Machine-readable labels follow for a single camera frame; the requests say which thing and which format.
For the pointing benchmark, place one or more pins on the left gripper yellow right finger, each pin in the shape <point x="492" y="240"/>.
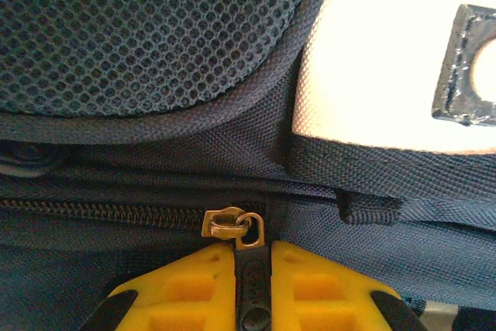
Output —
<point x="286" y="269"/>

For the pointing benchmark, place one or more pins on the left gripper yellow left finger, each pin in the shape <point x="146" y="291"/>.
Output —
<point x="217" y="269"/>

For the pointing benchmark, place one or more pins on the navy blue student backpack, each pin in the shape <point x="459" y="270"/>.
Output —
<point x="155" y="36"/>

